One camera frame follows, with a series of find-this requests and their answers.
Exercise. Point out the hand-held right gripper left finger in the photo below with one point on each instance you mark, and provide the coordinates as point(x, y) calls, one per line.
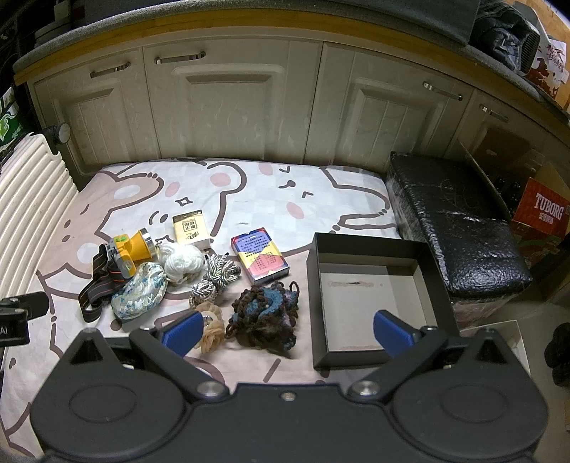
point(182, 331)

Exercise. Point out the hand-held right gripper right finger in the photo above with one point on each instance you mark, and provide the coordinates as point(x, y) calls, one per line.
point(392, 334)

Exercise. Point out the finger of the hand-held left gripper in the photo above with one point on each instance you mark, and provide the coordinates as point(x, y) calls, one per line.
point(26, 303)

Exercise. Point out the beige scrunchie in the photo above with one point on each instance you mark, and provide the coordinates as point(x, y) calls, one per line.
point(214, 331)

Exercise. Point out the black cardboard box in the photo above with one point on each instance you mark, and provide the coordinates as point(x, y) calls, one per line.
point(369, 302)

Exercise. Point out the blue floral fabric pouch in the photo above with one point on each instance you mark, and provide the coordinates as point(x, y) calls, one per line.
point(138, 289)

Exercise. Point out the white plastic bag ball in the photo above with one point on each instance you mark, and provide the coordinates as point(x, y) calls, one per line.
point(182, 262)

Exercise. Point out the brown blue crocheted yarn piece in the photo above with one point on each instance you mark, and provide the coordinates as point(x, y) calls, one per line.
point(262, 320)

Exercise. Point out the yellow headlamp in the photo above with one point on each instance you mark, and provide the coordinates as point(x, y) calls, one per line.
point(133, 249)

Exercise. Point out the cream gold small box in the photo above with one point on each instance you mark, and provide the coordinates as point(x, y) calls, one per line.
point(191, 229)

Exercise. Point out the colourful card box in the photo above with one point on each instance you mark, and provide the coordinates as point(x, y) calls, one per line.
point(260, 256)

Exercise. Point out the white radiator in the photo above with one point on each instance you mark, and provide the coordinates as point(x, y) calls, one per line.
point(31, 200)

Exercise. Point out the white storage bin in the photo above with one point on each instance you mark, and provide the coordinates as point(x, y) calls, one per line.
point(507, 331)

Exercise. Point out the black bubble-wrapped bundle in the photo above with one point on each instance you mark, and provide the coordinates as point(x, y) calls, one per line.
point(458, 222)

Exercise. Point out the bear print bedsheet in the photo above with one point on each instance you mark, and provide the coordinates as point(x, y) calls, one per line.
point(267, 200)

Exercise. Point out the black fuzzy slippers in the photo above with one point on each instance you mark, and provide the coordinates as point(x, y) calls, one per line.
point(559, 356)

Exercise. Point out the round radiator valve knob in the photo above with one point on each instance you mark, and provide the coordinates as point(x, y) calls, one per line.
point(62, 132)

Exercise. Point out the green carton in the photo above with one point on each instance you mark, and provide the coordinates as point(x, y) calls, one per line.
point(6, 120)

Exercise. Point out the red beer carton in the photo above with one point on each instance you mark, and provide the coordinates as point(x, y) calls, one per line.
point(541, 209)

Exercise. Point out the red Tuborg cardboard box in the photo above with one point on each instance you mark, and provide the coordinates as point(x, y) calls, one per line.
point(503, 147)

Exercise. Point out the cream cabinet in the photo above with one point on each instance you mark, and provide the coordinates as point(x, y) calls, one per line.
point(249, 111)

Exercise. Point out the grey countertop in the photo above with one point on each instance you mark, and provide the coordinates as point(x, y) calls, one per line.
point(178, 22)

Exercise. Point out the white red paper bag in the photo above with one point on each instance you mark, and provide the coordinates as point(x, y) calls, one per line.
point(552, 66)

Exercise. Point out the dark jacket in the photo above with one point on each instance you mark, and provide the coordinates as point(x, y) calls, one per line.
point(494, 31)

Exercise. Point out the grey fan heater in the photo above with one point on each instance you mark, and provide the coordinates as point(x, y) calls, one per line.
point(530, 44)

